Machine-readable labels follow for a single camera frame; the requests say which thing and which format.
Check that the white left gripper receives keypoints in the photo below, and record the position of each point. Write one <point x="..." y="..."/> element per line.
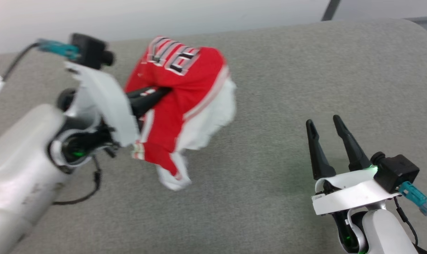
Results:
<point x="107" y="95"/>

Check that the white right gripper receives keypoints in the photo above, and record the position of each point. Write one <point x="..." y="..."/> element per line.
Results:
<point x="351" y="194"/>

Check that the red white sports jersey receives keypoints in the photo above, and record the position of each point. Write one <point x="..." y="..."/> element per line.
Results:
<point x="195" y="81"/>

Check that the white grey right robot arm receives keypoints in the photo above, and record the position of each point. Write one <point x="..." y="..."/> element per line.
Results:
<point x="383" y="233"/>

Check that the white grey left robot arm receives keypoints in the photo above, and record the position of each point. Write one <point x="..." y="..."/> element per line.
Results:
<point x="15" y="158"/>

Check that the dark slanted pole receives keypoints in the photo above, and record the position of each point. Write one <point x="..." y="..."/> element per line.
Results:
<point x="330" y="10"/>

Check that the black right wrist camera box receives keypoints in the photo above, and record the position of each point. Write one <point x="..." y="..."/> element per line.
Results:
<point x="397" y="173"/>

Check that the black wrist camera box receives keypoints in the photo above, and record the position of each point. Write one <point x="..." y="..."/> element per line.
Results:
<point x="397" y="173"/>
<point x="89" y="51"/>

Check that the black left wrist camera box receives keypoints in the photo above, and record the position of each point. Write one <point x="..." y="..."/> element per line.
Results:
<point x="89" y="51"/>

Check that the teal right camera connector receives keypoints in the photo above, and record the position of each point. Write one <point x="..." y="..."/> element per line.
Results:
<point x="414" y="197"/>

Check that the teal camera connector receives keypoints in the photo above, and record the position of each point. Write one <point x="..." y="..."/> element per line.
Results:
<point x="414" y="197"/>
<point x="58" y="47"/>

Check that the teal left camera connector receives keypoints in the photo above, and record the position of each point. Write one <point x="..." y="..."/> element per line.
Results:
<point x="58" y="47"/>

